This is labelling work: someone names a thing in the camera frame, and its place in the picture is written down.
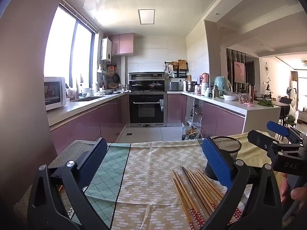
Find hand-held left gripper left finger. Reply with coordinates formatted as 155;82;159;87
27;138;112;230

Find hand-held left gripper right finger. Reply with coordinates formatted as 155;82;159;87
199;136;283;230

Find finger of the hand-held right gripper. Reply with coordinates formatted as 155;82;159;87
266;121;307;145
247;130;303;150

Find black mesh utensil holder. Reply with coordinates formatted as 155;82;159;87
205;136;242;181

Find bundle of chopsticks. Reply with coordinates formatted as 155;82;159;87
171;165;243;230

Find person's right hand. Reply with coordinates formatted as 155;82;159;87
280;172;307;205

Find clear bag of vegetables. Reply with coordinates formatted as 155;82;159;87
286;104;298;125

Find yellow cloth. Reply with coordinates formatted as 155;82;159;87
230;132;286;197

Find black dining chair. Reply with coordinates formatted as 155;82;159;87
278;97;293;126

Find pink peninsula cabinets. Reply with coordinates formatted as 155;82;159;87
201;101;246;138

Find long pink base cabinets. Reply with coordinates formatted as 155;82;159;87
49;93;127;149

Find dark liquid plastic bottle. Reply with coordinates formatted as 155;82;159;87
182;122;191;140

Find patterned tablecloth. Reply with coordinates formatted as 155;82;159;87
19;134;276;230

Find kitchen sink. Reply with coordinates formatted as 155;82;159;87
74;95;106;102

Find mint green appliance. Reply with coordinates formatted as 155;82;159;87
213;76;232;96

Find narrow pink base cabinet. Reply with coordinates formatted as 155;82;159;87
167;94;187;123

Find black built-in oven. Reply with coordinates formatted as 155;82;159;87
128;93;168;127

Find white toaster oven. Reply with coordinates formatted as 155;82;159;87
44;77;67;111

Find pink kettle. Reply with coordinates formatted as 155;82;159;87
201;73;210;94

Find steel steamer pot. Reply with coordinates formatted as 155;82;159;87
185;81;197;93

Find grey refrigerator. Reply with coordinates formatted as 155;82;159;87
0;0;72;211

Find black range hood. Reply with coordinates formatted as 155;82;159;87
128;72;166;81

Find white water heater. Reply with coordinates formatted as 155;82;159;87
101;38;112;61

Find kitchen window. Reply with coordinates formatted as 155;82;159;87
44;2;99;90

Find ceiling light panel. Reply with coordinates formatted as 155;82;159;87
138;9;155;25

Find pink wall picture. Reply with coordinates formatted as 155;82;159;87
234;62;245;83

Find black wall rack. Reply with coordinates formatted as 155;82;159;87
164;60;189;78

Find pink wall cabinet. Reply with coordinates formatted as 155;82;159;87
108;33;135;56

